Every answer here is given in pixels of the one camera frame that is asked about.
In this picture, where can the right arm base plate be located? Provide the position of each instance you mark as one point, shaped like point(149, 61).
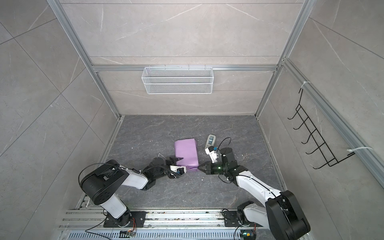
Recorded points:
point(235, 219)

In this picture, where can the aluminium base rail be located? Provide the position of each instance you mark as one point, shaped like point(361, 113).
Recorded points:
point(208, 224)

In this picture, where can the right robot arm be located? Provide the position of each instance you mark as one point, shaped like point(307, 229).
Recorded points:
point(280, 212)

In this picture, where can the pink wrapping paper sheet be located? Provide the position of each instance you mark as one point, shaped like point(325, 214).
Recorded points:
point(187, 150)

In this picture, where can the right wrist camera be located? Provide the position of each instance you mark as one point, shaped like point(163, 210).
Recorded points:
point(212, 152)

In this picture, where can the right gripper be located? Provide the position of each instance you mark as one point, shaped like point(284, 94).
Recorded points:
point(208, 171)

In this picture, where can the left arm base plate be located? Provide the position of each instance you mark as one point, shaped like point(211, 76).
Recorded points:
point(127, 220)

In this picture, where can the black wire hook rack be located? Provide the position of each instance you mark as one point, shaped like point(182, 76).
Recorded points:
point(315, 136)

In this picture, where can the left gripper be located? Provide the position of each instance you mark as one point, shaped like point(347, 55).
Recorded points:
point(172, 159)

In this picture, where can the grey tape dispenser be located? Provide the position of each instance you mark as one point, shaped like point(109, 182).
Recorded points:
point(210, 141)

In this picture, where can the white wire mesh basket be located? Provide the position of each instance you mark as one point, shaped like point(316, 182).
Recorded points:
point(178, 80)

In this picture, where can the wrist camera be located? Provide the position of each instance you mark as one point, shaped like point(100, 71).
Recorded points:
point(178, 170)
point(212, 152)

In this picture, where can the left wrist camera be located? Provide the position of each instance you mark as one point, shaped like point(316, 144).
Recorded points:
point(178, 170)

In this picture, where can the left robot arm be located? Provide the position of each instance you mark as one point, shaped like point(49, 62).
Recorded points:
point(102, 183)

